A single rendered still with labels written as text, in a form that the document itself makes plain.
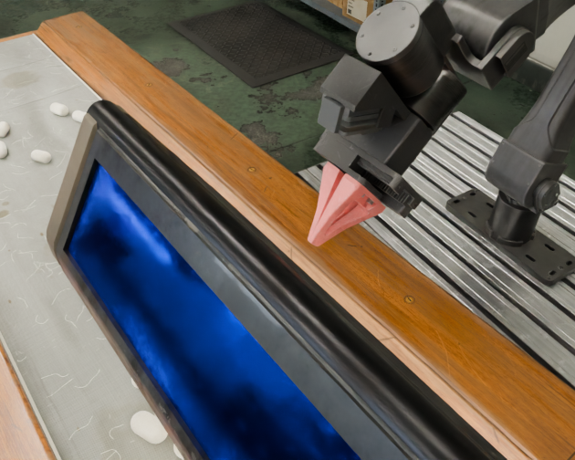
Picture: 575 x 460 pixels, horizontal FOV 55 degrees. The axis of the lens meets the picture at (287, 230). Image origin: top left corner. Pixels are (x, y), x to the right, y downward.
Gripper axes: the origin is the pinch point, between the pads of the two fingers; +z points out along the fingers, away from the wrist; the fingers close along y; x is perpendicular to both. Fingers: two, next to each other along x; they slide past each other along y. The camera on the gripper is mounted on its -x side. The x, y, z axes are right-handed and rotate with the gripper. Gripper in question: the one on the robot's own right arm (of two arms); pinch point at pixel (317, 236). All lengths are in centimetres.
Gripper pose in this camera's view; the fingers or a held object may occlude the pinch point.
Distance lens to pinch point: 54.9
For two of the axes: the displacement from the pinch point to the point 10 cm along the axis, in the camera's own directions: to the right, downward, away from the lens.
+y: 6.1, 5.4, -5.9
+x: 5.1, 3.0, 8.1
